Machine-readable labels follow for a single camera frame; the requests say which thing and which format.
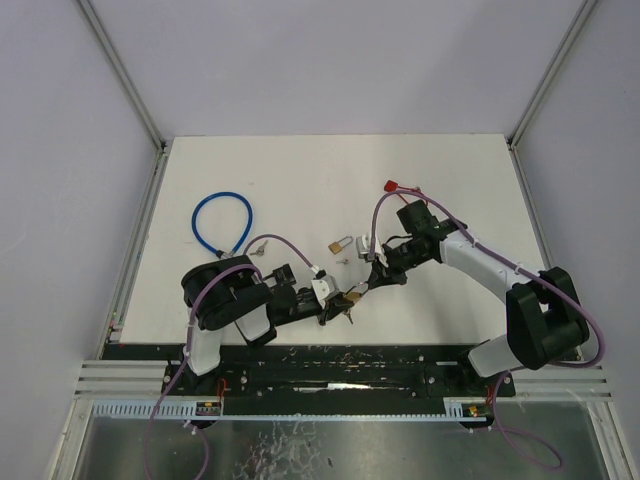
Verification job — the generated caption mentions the blue lock keys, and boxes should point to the blue lock keys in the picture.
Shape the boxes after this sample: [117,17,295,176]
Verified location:
[250,240,268,257]

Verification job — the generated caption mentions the red cable padlock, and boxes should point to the red cable padlock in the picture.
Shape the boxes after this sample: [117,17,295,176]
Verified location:
[383,180,421,205]

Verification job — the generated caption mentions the large brass padlock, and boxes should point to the large brass padlock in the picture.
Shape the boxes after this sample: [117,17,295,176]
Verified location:
[345,282,368,304]

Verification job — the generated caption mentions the blue cable lock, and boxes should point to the blue cable lock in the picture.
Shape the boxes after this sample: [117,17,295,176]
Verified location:
[190,191,254,258]

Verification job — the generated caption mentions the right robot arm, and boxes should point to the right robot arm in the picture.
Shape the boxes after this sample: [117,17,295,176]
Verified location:
[356,200,590,378]

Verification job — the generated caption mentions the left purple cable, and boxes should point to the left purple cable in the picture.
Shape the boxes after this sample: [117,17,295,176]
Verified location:
[142,233,321,480]

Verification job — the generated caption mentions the aluminium frame post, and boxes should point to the aluminium frame post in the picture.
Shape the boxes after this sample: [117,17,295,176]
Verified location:
[506,0,601,151]
[74,0,166,151]

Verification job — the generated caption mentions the black padlock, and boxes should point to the black padlock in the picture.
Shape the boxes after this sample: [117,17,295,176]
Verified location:
[269,264,296,286]

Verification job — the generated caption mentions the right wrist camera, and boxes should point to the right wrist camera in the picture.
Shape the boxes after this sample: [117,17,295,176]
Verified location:
[355,234,384,263]

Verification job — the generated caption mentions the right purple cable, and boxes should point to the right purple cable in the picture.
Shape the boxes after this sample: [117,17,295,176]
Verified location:
[370,192,606,471]

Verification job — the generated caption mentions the aluminium frame post right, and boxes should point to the aluminium frame post right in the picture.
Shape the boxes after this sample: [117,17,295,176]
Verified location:
[506,0,601,151]

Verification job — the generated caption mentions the purple cable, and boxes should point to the purple cable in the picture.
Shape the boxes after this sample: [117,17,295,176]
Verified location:
[142,233,321,480]
[370,192,606,471]

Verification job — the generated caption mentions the grey slotted cable duct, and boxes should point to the grey slotted cable duct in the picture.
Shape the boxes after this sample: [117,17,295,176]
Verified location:
[92,399,489,425]

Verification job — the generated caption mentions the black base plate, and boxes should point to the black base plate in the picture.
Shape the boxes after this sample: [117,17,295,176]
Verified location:
[102,342,516,417]

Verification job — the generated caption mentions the small brass padlock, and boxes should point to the small brass padlock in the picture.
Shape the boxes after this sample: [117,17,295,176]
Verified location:
[328,235,354,255]

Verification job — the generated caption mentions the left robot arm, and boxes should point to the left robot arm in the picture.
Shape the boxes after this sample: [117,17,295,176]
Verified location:
[181,255,355,377]

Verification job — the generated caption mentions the aluminium frame post left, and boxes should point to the aluminium frame post left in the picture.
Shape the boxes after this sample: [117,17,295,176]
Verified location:
[74,0,166,151]

